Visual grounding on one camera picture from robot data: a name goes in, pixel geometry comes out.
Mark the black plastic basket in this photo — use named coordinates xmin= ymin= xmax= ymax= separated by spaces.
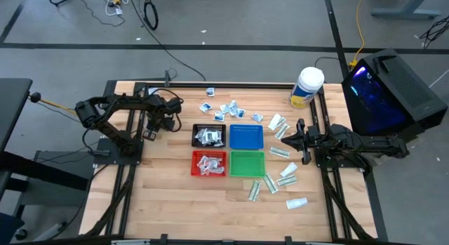
xmin=191 ymin=124 xmax=227 ymax=149

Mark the green plastic basket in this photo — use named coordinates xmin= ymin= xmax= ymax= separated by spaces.
xmin=229 ymin=150 xmax=267 ymax=178

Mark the dark chair base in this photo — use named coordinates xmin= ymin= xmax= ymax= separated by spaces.
xmin=0 ymin=212 xmax=27 ymax=245

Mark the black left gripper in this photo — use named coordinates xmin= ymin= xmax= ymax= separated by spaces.
xmin=142 ymin=110 xmax=176 ymax=141

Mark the black blue-lit computer tower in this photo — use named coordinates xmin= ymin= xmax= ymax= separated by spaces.
xmin=341 ymin=48 xmax=449 ymax=136

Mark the black coiled cable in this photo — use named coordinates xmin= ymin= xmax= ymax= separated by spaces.
xmin=142 ymin=0 xmax=159 ymax=31

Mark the white-lidded wipes canister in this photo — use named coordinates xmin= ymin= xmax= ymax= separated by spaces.
xmin=289 ymin=66 xmax=326 ymax=110

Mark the dark grey desk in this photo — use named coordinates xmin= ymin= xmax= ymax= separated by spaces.
xmin=0 ymin=78 xmax=34 ymax=153

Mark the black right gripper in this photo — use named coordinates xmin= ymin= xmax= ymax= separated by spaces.
xmin=281 ymin=118 xmax=322 ymax=165

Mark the blue plastic basket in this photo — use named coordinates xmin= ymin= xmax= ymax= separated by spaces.
xmin=229 ymin=124 xmax=264 ymax=150

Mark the white bandage wrapper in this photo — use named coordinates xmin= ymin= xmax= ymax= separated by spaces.
xmin=267 ymin=113 xmax=283 ymax=131
xmin=286 ymin=197 xmax=309 ymax=210
xmin=279 ymin=161 xmax=298 ymax=178

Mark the yellow floor cable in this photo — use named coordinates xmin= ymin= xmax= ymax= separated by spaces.
xmin=348 ymin=0 xmax=366 ymax=69

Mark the red plastic basket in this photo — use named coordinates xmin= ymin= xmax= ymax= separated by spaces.
xmin=191 ymin=150 xmax=228 ymax=178

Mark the white cable bundle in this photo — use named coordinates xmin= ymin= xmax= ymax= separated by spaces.
xmin=105 ymin=0 xmax=141 ymax=17

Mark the long black floor cable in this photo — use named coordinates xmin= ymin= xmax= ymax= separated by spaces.
xmin=128 ymin=0 xmax=207 ymax=81

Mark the black cable bundle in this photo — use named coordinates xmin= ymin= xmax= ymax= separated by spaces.
xmin=419 ymin=15 xmax=449 ymax=49

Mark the grey desk leg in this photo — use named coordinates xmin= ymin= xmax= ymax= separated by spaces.
xmin=370 ymin=0 xmax=442 ymax=20

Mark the yellow cable with black knob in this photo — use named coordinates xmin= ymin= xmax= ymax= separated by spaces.
xmin=29 ymin=92 xmax=80 ymax=116

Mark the silver aluminium bar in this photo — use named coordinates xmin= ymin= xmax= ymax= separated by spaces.
xmin=111 ymin=239 xmax=152 ymax=245

